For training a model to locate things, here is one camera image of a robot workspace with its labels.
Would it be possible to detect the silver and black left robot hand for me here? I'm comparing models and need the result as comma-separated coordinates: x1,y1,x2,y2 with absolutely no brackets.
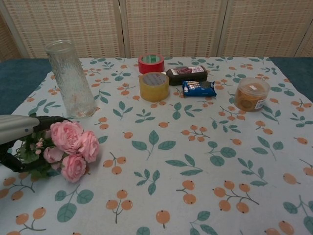
0,114,72,173

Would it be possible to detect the pink artificial rose bouquet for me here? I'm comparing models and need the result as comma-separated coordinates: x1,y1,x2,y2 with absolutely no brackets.
14,120,100,183

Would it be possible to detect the tall textured clear glass vase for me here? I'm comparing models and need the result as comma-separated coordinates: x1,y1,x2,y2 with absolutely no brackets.
44,40,97,120

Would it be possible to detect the woven folding screen panel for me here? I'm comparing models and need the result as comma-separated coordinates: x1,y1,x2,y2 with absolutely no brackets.
120,0,227,58
0,0,125,59
219,0,313,58

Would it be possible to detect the yellow translucent tape roll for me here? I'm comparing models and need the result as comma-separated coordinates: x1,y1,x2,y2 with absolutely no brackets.
139,72,170,103

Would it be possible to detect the red tape roll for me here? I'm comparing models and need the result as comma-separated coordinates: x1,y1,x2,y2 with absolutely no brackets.
137,53,165,75

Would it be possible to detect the white tablecloth with orange fruit print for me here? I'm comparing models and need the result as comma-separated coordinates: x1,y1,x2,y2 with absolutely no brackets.
0,56,313,235

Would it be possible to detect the dark brown snack packet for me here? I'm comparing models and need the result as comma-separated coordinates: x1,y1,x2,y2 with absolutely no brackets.
165,65,208,87

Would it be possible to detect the blue cookie packet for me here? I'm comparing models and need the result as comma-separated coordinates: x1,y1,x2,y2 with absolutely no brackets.
181,80,218,98

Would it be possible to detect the clear jar of rubber bands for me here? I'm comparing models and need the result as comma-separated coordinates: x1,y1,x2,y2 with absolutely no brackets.
234,77,271,113

